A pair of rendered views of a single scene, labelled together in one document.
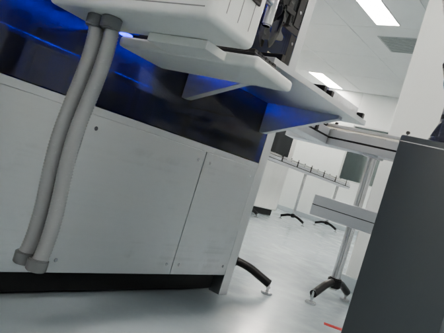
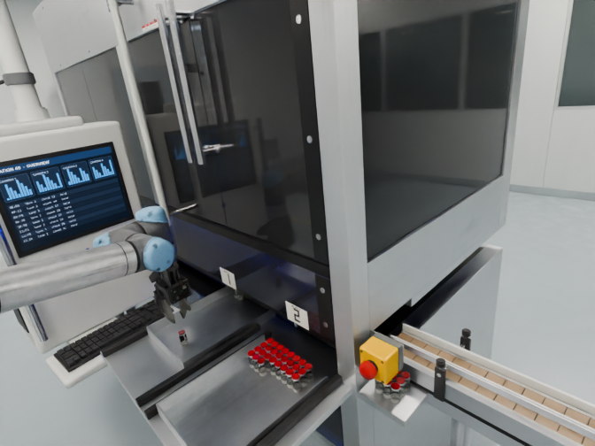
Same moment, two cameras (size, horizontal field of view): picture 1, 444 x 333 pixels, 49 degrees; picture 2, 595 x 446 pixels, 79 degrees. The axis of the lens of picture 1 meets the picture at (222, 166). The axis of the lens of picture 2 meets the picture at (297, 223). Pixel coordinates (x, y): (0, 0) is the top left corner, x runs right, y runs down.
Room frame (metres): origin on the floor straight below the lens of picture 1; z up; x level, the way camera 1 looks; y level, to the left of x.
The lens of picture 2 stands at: (2.19, -0.89, 1.61)
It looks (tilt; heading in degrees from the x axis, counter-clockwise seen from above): 21 degrees down; 100
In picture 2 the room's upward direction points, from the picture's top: 6 degrees counter-clockwise
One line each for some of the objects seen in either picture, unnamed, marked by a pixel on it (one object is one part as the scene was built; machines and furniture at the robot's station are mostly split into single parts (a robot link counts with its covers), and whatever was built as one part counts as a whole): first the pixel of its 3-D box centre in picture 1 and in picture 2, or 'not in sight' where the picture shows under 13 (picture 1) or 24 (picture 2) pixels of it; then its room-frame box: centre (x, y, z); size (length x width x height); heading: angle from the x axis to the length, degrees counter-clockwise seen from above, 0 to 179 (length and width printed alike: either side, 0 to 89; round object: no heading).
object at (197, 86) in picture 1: (226, 86); not in sight; (1.58, 0.06, 0.80); 0.34 x 0.03 x 0.13; 51
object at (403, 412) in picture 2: not in sight; (396, 391); (2.27, -0.18, 0.87); 0.14 x 0.13 x 0.02; 51
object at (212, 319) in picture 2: not in sight; (212, 321); (1.69, 0.08, 0.90); 0.34 x 0.26 x 0.04; 51
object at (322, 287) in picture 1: (332, 289); not in sight; (2.67, -0.78, 0.07); 0.50 x 0.08 x 0.14; 141
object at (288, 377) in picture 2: not in sight; (276, 368); (1.96, -0.14, 0.90); 0.18 x 0.02 x 0.05; 141
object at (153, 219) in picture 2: not in sight; (153, 228); (1.64, -0.03, 1.28); 0.09 x 0.08 x 0.11; 62
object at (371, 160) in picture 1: (352, 222); not in sight; (2.67, -0.78, 0.46); 0.09 x 0.09 x 0.77; 51
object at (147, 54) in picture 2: not in sight; (173, 131); (1.61, 0.28, 1.51); 0.47 x 0.01 x 0.59; 141
